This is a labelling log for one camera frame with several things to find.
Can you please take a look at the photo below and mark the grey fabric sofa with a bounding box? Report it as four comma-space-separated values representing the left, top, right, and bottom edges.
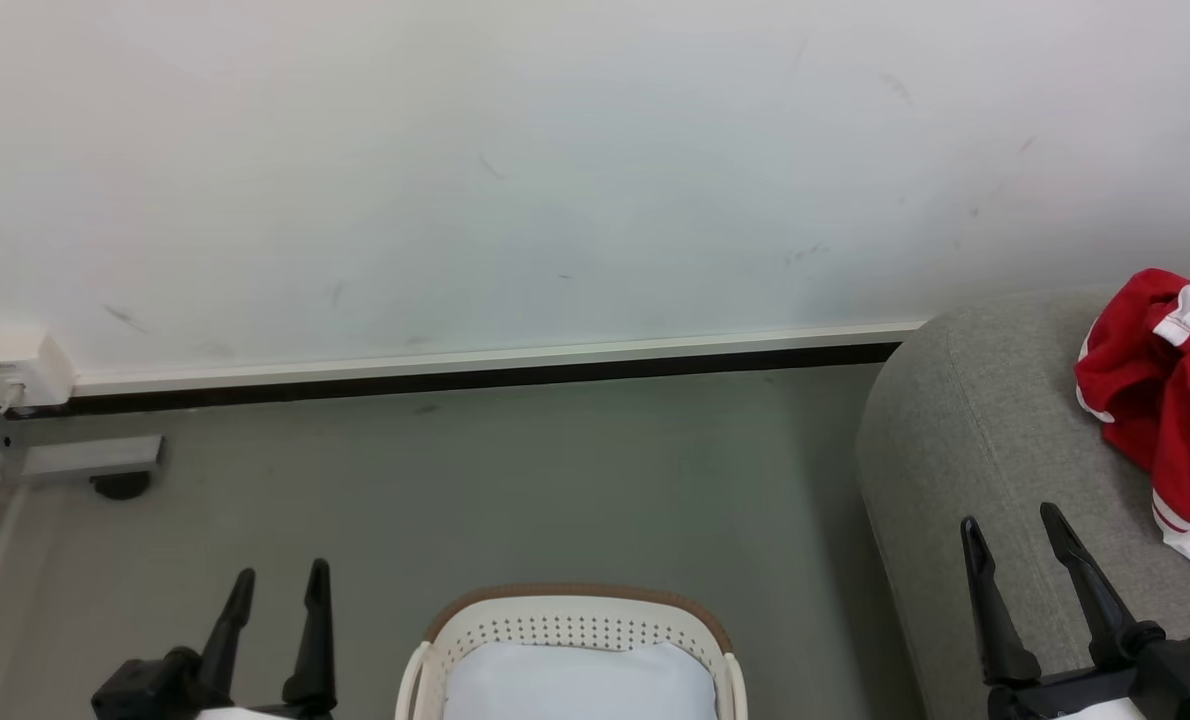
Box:
855, 285, 1190, 720

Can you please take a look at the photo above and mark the pale white cushion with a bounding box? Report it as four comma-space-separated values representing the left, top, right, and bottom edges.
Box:
442, 640, 721, 720

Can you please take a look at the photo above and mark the white baseboard strip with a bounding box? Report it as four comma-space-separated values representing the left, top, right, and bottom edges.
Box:
70, 322, 926, 396

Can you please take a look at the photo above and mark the red white sports garment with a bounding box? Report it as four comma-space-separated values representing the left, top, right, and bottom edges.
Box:
1073, 267, 1190, 586

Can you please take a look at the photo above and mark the black round frame foot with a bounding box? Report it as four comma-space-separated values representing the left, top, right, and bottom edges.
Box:
90, 470, 153, 501

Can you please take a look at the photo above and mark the grey metal frame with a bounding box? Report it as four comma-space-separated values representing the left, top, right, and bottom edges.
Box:
0, 360, 166, 491

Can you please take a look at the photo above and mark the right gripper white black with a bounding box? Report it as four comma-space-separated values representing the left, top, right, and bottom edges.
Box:
960, 502, 1153, 720

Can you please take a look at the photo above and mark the white wall outlet box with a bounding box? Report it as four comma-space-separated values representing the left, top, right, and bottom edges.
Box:
0, 328, 78, 411

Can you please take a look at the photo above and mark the white laundry basket brown rim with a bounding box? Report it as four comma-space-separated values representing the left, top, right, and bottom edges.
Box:
395, 584, 749, 720

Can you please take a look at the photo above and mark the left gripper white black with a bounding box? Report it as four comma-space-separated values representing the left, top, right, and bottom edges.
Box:
190, 558, 338, 720

